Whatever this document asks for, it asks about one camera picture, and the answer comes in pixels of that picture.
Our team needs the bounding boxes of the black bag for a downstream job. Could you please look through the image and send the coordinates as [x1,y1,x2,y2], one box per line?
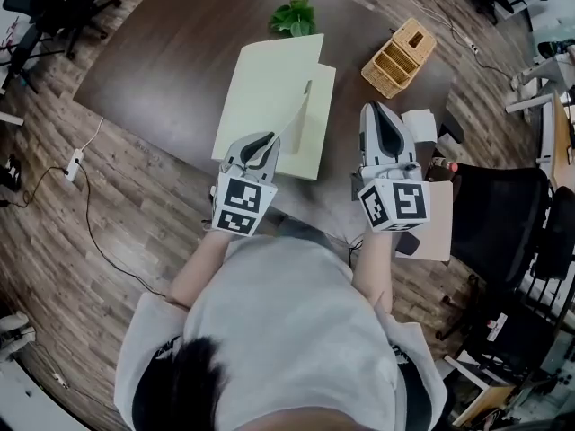
[0,154,24,193]

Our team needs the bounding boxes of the wicker basket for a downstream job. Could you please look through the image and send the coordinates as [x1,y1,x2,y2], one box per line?
[360,16,438,100]

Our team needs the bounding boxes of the black equipment with white label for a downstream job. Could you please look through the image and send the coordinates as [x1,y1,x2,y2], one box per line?
[464,292,565,379]

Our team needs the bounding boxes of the person's left forearm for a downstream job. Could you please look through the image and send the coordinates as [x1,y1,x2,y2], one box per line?
[167,229,238,310]

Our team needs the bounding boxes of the black folding chair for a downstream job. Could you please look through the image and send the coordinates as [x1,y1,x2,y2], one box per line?
[0,13,59,94]

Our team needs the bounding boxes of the white plastic object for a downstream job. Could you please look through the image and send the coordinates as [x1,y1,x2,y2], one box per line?
[0,309,38,364]

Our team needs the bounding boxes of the dark wooden desk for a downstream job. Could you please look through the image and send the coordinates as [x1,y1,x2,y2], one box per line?
[71,0,464,242]

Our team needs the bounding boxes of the cream folder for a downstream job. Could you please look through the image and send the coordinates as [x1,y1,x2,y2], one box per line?
[210,32,339,183]

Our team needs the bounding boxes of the black swivel office chair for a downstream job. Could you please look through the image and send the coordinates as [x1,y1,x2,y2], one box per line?
[42,0,123,61]

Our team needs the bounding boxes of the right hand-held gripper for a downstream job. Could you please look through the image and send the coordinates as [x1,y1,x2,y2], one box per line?
[349,101,432,234]

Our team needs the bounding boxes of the black floor cable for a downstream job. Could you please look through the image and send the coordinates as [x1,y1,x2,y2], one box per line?
[21,163,168,299]

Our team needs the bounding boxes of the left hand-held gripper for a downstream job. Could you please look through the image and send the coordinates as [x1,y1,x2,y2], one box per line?
[209,131,283,239]

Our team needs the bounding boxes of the light wooden board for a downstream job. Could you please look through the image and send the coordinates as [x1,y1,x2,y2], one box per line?
[549,89,575,193]

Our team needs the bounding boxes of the white power cable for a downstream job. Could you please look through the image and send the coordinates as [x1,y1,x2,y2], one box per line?
[80,116,106,153]

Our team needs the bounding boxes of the person's light grey shirt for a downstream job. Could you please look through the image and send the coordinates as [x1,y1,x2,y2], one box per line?
[113,234,449,431]

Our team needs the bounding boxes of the person's right forearm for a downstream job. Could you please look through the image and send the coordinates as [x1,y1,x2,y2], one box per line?
[349,226,395,312]

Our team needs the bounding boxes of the red-capped bottle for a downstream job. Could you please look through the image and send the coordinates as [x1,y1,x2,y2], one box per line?
[429,156,460,175]

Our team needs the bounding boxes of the small white box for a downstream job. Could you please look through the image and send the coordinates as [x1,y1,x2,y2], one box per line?
[399,109,438,144]

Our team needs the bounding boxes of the black office chair with headrest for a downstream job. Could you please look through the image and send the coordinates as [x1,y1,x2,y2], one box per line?
[394,120,575,343]

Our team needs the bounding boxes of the green potted plant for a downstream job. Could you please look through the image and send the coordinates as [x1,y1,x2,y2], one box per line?
[268,0,318,40]

